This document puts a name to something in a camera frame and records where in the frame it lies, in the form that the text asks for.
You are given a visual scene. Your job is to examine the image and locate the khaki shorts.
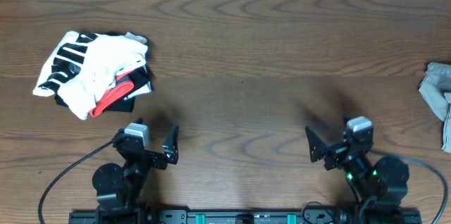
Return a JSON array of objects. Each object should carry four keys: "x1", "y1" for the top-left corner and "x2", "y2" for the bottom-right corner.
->
[{"x1": 419, "y1": 62, "x2": 450, "y2": 153}]

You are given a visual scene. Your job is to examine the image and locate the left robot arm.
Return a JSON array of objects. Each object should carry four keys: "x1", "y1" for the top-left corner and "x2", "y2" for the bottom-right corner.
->
[{"x1": 92, "y1": 121, "x2": 179, "y2": 224}]

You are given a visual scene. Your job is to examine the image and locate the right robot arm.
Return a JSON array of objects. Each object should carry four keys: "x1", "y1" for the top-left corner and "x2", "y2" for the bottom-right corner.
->
[{"x1": 305, "y1": 125, "x2": 409, "y2": 223}]

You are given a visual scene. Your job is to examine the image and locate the black red garment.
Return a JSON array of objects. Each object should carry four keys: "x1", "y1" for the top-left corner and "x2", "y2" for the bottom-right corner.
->
[{"x1": 54, "y1": 66, "x2": 153, "y2": 118}]

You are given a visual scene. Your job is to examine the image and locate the white black printed shirt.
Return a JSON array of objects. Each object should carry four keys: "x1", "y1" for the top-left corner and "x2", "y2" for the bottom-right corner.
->
[{"x1": 32, "y1": 31, "x2": 149, "y2": 99}]

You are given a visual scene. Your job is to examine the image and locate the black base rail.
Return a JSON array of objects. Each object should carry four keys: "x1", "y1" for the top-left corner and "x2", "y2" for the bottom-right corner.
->
[{"x1": 68, "y1": 209, "x2": 422, "y2": 224}]

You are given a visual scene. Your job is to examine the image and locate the right black cable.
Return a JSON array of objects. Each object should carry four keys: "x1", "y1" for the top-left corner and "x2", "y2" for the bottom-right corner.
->
[{"x1": 369, "y1": 149, "x2": 449, "y2": 224}]

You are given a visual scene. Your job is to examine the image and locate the black cable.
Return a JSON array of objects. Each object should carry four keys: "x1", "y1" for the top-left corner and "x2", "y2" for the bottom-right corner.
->
[
  {"x1": 37, "y1": 140, "x2": 116, "y2": 224},
  {"x1": 369, "y1": 149, "x2": 449, "y2": 224}
]

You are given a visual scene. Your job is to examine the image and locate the left black cable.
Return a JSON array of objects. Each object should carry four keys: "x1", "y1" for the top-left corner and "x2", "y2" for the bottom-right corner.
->
[{"x1": 37, "y1": 140, "x2": 116, "y2": 224}]

